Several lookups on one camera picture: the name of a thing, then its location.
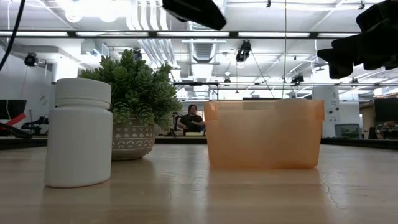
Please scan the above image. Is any large white pill bottle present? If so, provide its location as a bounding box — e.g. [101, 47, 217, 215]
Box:
[44, 77, 114, 189]

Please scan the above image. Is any black distant frame beam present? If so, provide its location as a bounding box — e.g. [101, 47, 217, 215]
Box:
[172, 81, 398, 88]

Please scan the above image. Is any silver ventilation duct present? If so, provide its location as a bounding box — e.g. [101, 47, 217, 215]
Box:
[183, 18, 228, 65]

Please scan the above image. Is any black table frame rail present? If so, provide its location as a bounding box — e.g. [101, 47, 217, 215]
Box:
[0, 136, 398, 151]

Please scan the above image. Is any red tool handle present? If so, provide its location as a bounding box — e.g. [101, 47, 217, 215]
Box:
[5, 113, 27, 127]

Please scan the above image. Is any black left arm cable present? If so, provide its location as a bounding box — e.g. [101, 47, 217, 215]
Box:
[0, 0, 27, 72]

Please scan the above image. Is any person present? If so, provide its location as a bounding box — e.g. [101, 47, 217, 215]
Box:
[176, 104, 206, 137]

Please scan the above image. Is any orange translucent plastic basket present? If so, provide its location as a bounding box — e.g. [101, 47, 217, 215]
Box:
[203, 98, 325, 171]

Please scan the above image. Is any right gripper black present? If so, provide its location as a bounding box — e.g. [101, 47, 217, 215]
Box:
[317, 17, 398, 80]

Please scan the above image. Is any green succulent in patterned pot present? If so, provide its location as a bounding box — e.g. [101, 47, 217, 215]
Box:
[78, 48, 183, 162]

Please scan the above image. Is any thin hanging cable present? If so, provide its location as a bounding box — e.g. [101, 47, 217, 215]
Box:
[283, 0, 288, 100]

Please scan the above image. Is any black overhead light beam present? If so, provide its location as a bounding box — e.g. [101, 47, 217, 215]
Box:
[0, 30, 361, 40]

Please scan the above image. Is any black monitor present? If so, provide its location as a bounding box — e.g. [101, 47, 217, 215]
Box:
[0, 99, 27, 121]
[374, 98, 398, 124]

